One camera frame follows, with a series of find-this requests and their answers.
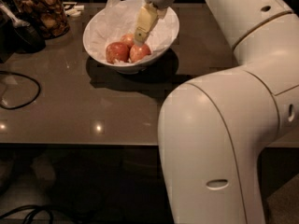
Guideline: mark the black appliance with handle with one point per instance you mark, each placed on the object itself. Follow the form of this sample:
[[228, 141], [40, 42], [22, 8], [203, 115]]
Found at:
[[26, 36]]

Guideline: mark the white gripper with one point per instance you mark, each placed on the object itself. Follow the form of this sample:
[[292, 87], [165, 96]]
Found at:
[[147, 16]]

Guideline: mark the white ceramic bowl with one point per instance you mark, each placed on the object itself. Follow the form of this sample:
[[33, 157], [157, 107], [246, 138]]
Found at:
[[130, 66]]

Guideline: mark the small white items on table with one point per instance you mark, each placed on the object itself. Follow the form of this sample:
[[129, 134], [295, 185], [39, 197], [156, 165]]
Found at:
[[73, 10]]

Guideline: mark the white paper bowl liner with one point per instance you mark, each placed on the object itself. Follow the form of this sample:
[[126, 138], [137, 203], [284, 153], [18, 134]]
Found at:
[[115, 22]]

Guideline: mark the red apple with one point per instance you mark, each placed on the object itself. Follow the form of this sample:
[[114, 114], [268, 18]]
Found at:
[[128, 40], [138, 53], [117, 52]]

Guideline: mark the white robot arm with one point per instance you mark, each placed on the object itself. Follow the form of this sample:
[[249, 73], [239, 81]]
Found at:
[[212, 129]]

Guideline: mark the glass jar of dried chips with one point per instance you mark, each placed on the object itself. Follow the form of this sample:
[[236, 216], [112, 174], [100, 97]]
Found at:
[[48, 15]]

